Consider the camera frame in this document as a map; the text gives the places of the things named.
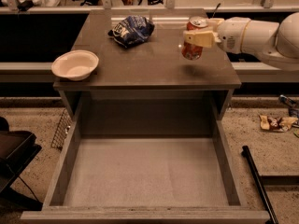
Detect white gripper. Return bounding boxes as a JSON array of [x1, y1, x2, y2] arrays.
[[183, 17, 250, 54]]

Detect red coke can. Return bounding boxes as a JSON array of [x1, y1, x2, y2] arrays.
[[181, 16, 207, 61]]

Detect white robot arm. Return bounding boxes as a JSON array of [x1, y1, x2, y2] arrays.
[[183, 13, 299, 71]]

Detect grey cabinet counter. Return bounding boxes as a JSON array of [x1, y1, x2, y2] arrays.
[[52, 8, 243, 121]]

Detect open grey top drawer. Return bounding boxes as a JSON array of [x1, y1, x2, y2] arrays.
[[21, 91, 269, 224]]

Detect blue chip bag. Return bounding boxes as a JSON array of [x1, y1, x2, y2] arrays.
[[107, 15, 155, 48]]

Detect blue snack bag on floor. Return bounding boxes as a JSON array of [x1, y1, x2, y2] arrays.
[[278, 95, 299, 118]]

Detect brown snack wrapper on floor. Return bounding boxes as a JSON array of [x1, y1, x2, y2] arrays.
[[259, 115, 298, 133]]

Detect black metal bar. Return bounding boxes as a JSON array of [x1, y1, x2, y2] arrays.
[[241, 146, 278, 224]]

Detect white paper bowl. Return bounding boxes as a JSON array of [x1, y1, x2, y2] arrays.
[[51, 50, 99, 81]]

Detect black tray stand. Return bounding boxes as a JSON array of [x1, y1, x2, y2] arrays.
[[0, 117, 42, 211]]

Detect wire mesh basket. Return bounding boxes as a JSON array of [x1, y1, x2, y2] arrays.
[[51, 109, 71, 150]]

